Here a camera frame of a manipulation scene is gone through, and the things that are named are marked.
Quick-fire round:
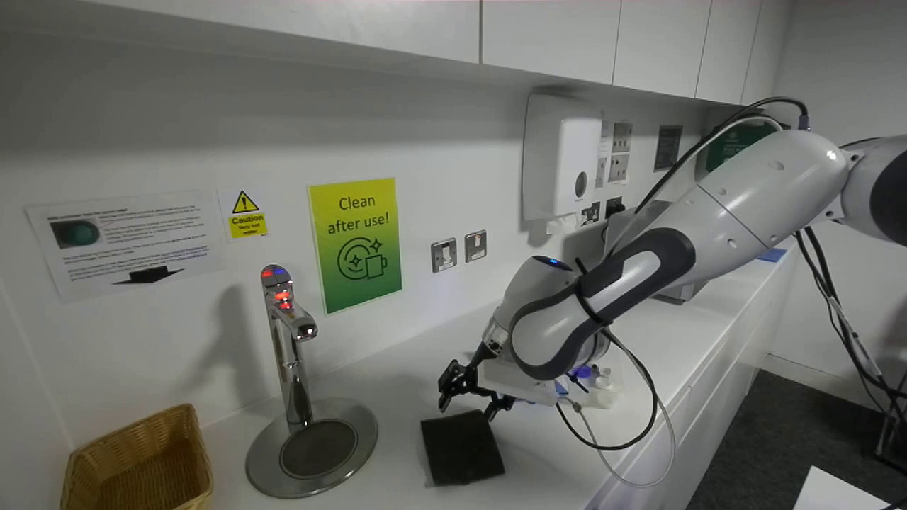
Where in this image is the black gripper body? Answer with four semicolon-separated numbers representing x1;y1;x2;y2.
457;348;518;410

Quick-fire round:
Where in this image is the dark grey towel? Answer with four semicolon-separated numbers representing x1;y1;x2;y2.
416;408;508;491

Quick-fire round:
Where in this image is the large clear plastic container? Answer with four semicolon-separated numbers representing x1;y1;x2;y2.
563;361;622;410

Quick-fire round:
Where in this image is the white paper towel dispenser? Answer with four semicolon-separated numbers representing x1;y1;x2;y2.
518;89;607;231

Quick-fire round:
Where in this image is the small clear plastic bottle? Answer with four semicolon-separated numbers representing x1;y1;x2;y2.
589;368;622;410

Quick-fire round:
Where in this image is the chrome water tap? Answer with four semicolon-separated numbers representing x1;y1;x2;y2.
259;262;320;432

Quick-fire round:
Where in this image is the green clean-after-use poster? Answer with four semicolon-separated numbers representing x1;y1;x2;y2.
305;177;405;317

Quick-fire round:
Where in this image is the white lower counter cabinet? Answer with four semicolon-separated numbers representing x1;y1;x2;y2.
582;253;800;510

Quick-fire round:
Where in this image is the yellow warning sign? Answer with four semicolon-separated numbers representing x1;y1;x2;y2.
223;187;271;242

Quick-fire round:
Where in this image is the yellow wicker basket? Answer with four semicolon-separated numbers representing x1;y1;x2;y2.
56;402;216;510

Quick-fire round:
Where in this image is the white flat floor panel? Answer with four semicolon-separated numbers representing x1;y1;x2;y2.
789;463;892;510

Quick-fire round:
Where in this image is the white printed info sheet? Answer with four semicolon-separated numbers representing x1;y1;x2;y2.
22;192;223;303

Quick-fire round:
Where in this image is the silver wall switch plate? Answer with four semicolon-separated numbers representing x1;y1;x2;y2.
429;236;461;276
461;228;493;266

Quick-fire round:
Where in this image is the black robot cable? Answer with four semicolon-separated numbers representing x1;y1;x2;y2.
553;93;907;457

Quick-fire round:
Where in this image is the black wall socket plate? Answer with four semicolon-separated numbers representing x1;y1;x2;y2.
575;192;630;231

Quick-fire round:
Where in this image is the white purple wall poster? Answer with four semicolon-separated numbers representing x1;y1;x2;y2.
607;151;634;185

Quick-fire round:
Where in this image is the white printed wall notice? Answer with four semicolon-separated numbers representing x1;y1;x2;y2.
610;120;634;157

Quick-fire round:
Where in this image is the dark wall panel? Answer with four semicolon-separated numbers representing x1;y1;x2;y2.
653;121;684;172

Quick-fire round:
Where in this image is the white upper wall cabinet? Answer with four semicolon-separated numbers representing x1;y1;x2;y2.
0;0;796;109

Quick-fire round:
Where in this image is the black metal stand frame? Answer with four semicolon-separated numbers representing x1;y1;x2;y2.
870;375;907;477

